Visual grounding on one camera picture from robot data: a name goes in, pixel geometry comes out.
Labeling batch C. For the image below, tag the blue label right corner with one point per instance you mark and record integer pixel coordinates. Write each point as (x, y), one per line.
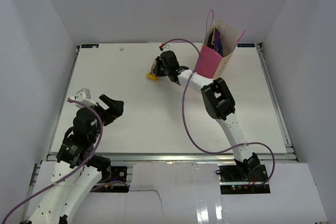
(246, 45)

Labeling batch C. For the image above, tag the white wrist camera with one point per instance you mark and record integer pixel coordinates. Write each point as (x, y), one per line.
(83, 96)
(164, 46)

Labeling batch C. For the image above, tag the blue label left corner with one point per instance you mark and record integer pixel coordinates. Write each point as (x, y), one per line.
(89, 46)

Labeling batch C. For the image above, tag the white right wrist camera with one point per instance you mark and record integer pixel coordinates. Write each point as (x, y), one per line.
(164, 46)

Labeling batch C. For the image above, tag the aluminium front rail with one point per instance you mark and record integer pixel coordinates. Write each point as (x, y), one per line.
(184, 157)

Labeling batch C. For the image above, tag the blue purple cookie bag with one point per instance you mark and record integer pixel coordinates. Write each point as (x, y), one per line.
(214, 41)

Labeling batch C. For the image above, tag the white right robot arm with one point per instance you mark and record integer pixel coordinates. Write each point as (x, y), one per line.
(219, 104)

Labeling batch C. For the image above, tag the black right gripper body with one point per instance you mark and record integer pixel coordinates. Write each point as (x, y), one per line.
(161, 70)

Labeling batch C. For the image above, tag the pink cream paper bag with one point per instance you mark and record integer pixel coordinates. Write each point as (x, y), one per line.
(210, 64)

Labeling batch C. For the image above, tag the blue label corner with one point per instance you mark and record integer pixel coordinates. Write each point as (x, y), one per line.
(246, 45)
(89, 46)

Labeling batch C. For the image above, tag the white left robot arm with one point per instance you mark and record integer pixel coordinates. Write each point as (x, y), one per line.
(77, 168)

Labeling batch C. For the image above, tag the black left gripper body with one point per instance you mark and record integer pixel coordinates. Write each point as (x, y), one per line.
(106, 115)

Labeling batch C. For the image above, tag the yellow candy pack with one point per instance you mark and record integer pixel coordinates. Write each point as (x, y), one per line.
(152, 74)

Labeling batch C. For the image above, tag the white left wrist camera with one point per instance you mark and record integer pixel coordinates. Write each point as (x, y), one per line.
(83, 96)

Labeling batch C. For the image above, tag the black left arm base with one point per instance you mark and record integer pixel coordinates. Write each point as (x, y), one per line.
(114, 180)

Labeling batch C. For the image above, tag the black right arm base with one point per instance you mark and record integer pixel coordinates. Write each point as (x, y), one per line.
(234, 182)

